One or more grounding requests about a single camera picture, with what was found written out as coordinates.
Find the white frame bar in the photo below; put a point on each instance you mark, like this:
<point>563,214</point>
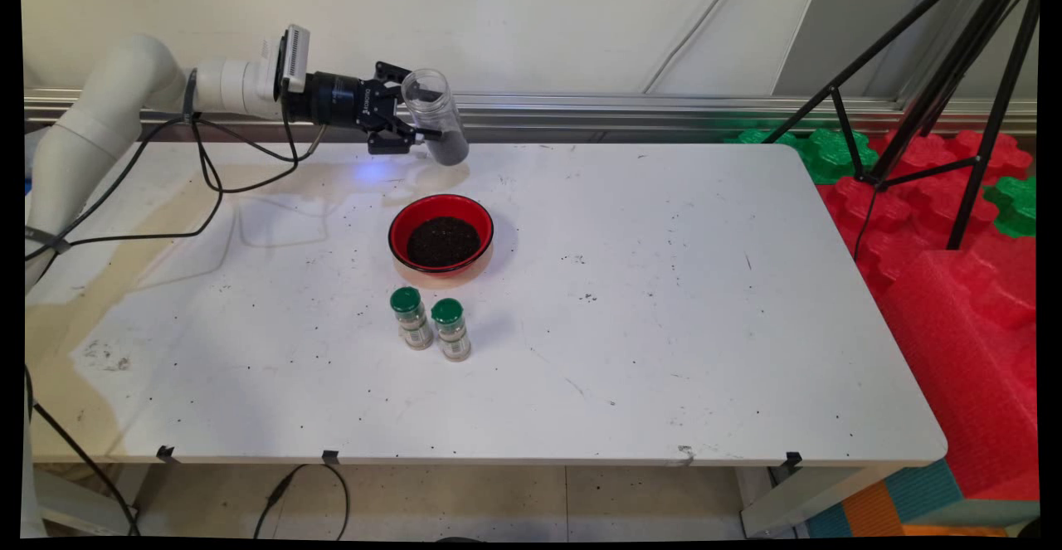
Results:
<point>83,504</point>

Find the black seeds pile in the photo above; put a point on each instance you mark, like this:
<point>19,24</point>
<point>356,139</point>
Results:
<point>444,241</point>

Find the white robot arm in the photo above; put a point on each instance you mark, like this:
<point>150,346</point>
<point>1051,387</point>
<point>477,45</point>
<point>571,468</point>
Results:
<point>124,85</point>

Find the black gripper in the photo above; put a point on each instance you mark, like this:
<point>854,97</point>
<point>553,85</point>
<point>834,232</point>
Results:
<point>332,100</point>

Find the green lid spice jar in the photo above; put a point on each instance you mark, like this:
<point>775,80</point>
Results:
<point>408,301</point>
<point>448,312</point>

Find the white table leg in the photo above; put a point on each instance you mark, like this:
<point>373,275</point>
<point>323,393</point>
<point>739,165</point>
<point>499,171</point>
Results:
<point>796,504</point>

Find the green foam piece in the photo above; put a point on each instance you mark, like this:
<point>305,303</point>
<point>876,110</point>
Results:
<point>1012,206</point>
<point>763,137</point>
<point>834,156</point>

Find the red foam puzzle pieces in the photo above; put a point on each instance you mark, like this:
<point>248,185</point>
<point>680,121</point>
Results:
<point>913,201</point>

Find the red bowl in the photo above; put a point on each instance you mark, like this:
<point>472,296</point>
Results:
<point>398,235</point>

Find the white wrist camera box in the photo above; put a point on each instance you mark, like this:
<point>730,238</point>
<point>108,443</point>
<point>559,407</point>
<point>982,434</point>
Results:
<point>294,56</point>

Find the black tripod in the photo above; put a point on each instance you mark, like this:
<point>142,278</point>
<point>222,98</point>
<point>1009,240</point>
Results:
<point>956,60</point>

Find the large red foam block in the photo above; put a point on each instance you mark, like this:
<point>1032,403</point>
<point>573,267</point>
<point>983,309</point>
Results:
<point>971,367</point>

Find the aluminium wall rail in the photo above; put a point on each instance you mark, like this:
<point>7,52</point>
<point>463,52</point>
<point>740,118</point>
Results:
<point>581,110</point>

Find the blue orange foam mat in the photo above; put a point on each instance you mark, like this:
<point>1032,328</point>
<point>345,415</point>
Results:
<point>913,504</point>

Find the clear plastic jar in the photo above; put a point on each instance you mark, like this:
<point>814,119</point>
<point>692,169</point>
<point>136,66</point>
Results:
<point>427,98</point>

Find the white wall conduit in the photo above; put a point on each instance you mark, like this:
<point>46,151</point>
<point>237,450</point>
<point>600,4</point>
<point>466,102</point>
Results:
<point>694,27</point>

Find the black tape strip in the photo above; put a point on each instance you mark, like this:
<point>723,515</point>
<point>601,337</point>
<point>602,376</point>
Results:
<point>793,460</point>
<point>331,456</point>
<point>166,453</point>

